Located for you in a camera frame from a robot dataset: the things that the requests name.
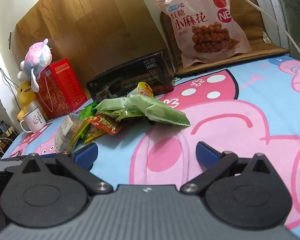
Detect white cable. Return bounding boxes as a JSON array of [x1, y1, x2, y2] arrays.
[[219, 0, 300, 64]]

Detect metal window frame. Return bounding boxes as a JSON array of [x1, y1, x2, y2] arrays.
[[250, 0, 300, 64]]

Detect red box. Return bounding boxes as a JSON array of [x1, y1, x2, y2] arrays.
[[35, 57, 88, 120]]

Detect clear snack packet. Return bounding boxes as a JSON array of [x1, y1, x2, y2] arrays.
[[54, 114, 88, 153]]

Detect black box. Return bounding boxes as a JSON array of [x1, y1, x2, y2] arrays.
[[85, 49, 175, 100]]

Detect wooden board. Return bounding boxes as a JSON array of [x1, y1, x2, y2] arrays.
[[12, 0, 171, 80]]

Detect brown cushion mat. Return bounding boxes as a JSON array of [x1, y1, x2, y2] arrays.
[[160, 0, 290, 78]]

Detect orange snack packet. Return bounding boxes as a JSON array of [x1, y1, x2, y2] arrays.
[[86, 114, 122, 136]]

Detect white power cables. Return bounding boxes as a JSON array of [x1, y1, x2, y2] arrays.
[[0, 117, 18, 161]]

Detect white mug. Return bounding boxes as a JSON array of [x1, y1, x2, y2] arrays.
[[20, 106, 47, 133]]

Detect large pink snack bag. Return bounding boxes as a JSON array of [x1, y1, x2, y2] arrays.
[[156, 0, 252, 68]]

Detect dark green snack packet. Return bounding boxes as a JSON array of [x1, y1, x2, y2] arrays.
[[79, 101, 100, 121]]

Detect pastel plush toy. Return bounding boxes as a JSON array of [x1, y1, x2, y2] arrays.
[[17, 38, 53, 92]]

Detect yellow plush toy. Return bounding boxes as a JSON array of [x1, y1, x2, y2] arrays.
[[17, 82, 40, 121]]

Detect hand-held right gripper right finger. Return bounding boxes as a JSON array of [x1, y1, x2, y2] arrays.
[[180, 141, 278, 195]]

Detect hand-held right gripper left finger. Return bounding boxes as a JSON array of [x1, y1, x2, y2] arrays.
[[17, 142, 113, 195]]

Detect light green snack packet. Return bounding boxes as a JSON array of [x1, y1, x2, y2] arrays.
[[95, 95, 191, 128]]

